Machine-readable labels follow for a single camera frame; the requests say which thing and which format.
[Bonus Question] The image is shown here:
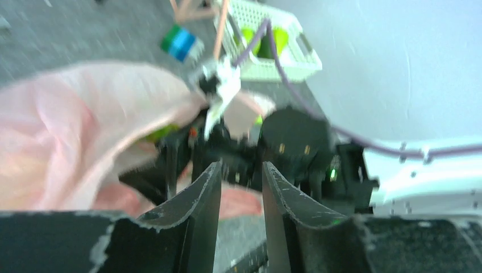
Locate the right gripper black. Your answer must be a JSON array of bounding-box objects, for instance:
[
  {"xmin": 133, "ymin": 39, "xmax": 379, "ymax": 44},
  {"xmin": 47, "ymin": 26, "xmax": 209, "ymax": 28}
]
[{"xmin": 139, "ymin": 110, "xmax": 256, "ymax": 272}]

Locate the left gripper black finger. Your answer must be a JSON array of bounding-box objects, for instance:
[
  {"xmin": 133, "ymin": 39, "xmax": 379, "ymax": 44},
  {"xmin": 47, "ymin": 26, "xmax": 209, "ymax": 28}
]
[{"xmin": 262, "ymin": 162, "xmax": 346, "ymax": 272}]

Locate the green fake fruit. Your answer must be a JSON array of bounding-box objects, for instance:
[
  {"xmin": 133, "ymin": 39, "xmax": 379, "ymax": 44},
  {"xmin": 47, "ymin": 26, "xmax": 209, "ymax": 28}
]
[{"xmin": 144, "ymin": 124, "xmax": 179, "ymax": 143}]

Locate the pink plastic bag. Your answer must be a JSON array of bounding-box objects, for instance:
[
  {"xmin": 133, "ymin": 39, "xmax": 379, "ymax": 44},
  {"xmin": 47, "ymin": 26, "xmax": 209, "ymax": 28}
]
[{"xmin": 0, "ymin": 62, "xmax": 277, "ymax": 221}]

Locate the dark green fake avocado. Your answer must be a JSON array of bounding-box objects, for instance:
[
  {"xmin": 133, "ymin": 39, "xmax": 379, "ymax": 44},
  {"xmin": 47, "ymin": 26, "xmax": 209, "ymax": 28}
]
[{"xmin": 257, "ymin": 35, "xmax": 274, "ymax": 60}]

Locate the green fake pear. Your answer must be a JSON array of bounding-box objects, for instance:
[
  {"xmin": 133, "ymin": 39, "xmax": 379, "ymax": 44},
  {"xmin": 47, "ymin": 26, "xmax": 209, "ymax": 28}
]
[{"xmin": 273, "ymin": 27, "xmax": 289, "ymax": 57}]

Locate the green fake apple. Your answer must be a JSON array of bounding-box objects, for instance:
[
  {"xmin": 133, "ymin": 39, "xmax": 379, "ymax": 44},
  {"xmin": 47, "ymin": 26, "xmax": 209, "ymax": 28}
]
[{"xmin": 234, "ymin": 27, "xmax": 261, "ymax": 56}]

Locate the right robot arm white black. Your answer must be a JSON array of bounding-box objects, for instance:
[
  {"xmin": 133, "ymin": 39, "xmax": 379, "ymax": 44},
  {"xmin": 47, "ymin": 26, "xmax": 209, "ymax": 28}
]
[{"xmin": 197, "ymin": 107, "xmax": 481, "ymax": 215}]

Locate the green blue grey brick stack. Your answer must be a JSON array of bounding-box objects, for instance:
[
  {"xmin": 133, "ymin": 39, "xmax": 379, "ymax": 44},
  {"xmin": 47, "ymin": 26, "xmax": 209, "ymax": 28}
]
[{"xmin": 160, "ymin": 24, "xmax": 204, "ymax": 63}]

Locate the white plastic basket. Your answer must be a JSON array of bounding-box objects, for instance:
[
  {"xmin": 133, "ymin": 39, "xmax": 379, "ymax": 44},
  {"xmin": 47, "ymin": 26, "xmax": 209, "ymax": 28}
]
[{"xmin": 222, "ymin": 1, "xmax": 322, "ymax": 82}]

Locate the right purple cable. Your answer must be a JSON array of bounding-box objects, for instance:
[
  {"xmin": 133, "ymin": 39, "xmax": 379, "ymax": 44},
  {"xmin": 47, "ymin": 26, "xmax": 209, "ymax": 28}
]
[{"xmin": 233, "ymin": 19, "xmax": 482, "ymax": 159}]

